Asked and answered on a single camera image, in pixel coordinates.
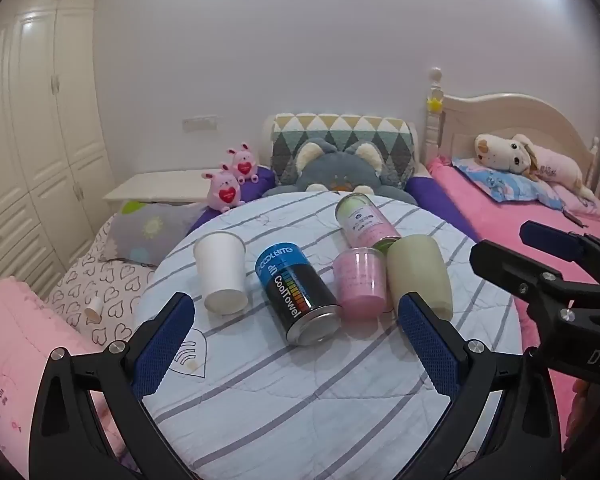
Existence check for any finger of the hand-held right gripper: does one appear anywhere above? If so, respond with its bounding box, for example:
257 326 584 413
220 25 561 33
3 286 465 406
519 220 600 286
469 240 597 332

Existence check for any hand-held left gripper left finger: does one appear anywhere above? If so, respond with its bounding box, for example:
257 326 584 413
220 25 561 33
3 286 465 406
28 291 197 480

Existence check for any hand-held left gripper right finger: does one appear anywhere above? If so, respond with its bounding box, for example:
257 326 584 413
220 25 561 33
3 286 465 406
398 291 564 480

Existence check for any pale yellow plastic cup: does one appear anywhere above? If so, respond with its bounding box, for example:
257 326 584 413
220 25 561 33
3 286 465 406
386 235 455 322

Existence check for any pink plastic cup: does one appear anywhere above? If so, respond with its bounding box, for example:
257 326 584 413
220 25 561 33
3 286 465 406
332 247 394 322

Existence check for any white paper cup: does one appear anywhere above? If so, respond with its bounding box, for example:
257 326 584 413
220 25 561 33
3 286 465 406
193 231 250 316

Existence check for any pink bed sheet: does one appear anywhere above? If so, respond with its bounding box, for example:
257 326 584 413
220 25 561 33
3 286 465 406
425 157 600 461

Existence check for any pink printed pillow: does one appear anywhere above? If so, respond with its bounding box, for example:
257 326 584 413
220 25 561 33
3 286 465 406
545 180 600 222

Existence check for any blue cartoon pillow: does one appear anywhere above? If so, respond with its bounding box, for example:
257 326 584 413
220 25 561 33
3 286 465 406
451 156 564 207

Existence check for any heart print bed sheet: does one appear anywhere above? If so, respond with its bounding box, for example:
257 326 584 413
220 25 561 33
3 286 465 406
45 215 157 347

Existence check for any white dog plush pink body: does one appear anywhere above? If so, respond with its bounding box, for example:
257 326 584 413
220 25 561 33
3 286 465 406
474 132 599 204

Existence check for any purple bed sheet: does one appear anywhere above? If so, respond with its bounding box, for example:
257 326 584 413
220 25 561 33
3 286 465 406
185 164 481 244

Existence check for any grey flower print pillow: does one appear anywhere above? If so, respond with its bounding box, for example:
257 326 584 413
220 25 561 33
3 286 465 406
101 201 206 267

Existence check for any cream wooden bed headboard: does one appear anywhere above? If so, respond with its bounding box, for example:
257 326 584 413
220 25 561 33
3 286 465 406
424 66 600 192

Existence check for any pink label can green lid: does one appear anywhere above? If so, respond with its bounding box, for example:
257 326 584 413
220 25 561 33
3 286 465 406
335 193 402 254

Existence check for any black can with blue top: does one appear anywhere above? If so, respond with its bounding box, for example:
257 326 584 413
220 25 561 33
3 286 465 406
256 242 342 347

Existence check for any pink floral quilt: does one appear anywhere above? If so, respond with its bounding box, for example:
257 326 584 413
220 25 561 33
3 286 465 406
0 276 131 467

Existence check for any white bedside table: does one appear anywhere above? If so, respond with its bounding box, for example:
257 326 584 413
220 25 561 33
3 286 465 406
103 170 222 206

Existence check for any pink bunny plush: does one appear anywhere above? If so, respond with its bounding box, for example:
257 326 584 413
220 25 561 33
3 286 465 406
226 142 261 184
201 162 246 212

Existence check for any grey cat plush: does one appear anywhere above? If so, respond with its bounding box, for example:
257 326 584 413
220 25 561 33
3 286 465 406
261 137 419 206

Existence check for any triangle pattern cushion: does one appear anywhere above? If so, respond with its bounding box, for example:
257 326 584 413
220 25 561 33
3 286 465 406
271 113 415 186

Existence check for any cream white wardrobe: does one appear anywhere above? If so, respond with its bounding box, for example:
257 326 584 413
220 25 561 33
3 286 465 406
0 0 116 301

